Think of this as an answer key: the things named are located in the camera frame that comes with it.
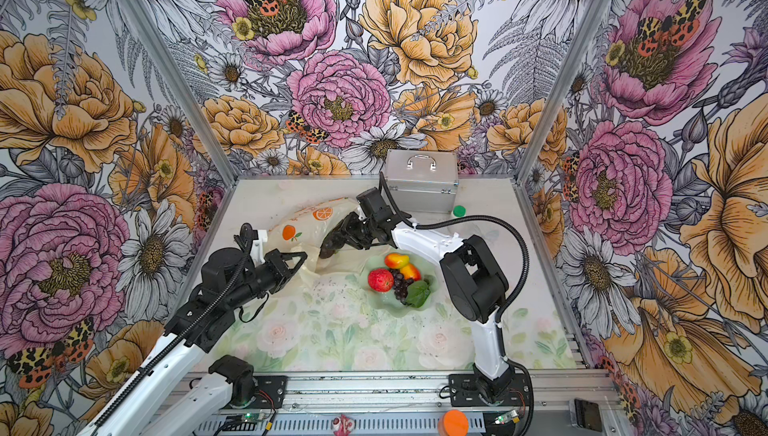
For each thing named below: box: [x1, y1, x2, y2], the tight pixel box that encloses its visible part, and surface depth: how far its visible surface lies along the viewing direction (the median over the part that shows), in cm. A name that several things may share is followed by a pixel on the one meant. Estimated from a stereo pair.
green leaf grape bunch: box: [390, 268, 436, 308], surface depth 87 cm
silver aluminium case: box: [385, 149, 458, 213], surface depth 107 cm
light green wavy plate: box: [360, 249, 439, 318], surface depth 90 cm
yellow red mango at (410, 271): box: [400, 263, 422, 281], surface depth 93 cm
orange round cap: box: [443, 410, 469, 436], surface depth 62 cm
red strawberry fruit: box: [368, 268, 394, 293], surface depth 88 cm
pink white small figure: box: [332, 414, 355, 436], surface depth 67 cm
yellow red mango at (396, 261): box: [384, 253, 409, 269], surface depth 93 cm
